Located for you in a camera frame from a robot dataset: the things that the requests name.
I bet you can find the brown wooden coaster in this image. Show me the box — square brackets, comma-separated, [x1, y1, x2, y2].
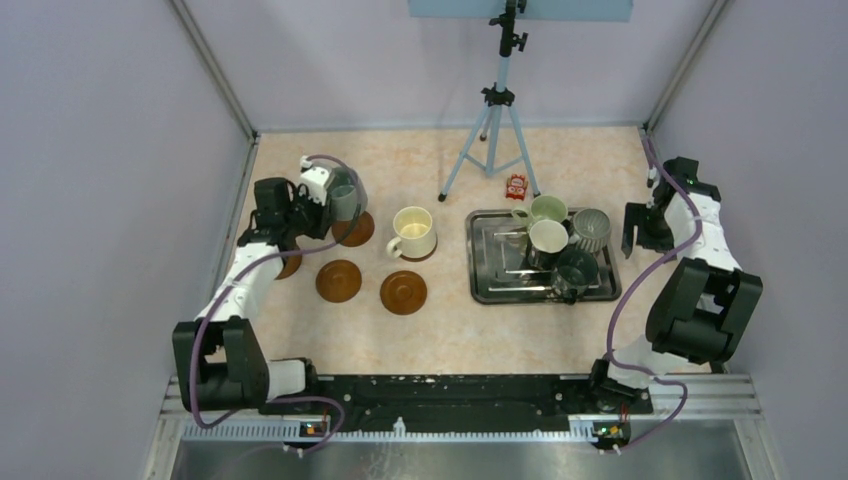
[276, 255, 302, 280]
[315, 259, 362, 303]
[380, 270, 428, 315]
[331, 211, 375, 247]
[398, 243, 438, 262]

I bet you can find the dark teal mug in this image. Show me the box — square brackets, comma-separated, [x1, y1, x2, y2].
[551, 248, 599, 304]

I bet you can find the blue-grey mug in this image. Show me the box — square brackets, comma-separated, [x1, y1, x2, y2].
[328, 167, 368, 221]

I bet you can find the grey ribbed mug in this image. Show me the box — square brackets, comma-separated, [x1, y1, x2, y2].
[569, 208, 612, 254]

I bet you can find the light green mug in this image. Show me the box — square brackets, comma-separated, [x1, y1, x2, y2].
[510, 195, 569, 228]

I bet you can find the white faceted mug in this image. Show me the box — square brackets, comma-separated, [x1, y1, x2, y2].
[526, 219, 569, 270]

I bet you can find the aluminium frame rail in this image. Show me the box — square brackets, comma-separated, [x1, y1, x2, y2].
[161, 374, 762, 443]

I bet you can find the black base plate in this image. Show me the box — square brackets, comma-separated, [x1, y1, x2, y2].
[259, 374, 654, 433]

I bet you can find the blue board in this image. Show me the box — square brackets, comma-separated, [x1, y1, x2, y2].
[407, 0, 634, 22]

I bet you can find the cream mug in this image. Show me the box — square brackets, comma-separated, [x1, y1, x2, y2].
[385, 206, 438, 258]

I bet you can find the blue camera tripod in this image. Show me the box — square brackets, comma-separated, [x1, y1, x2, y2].
[437, 0, 541, 202]

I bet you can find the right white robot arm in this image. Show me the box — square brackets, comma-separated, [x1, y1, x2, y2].
[586, 157, 763, 412]

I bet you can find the red owl figurine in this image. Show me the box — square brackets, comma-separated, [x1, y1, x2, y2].
[505, 174, 528, 201]

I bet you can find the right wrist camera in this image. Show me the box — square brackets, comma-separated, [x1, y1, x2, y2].
[646, 166, 662, 189]

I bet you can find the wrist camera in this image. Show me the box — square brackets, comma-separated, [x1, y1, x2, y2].
[646, 166, 662, 189]
[299, 155, 334, 206]

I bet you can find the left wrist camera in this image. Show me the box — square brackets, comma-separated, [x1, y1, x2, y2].
[299, 155, 334, 206]

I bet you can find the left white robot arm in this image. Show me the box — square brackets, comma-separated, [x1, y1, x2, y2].
[172, 174, 333, 414]

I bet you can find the steel tray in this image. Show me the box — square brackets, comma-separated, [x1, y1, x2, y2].
[464, 207, 623, 307]

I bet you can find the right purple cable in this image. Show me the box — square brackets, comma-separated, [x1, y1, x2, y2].
[604, 135, 705, 457]

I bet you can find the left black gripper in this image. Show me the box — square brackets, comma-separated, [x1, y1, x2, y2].
[284, 183, 336, 239]

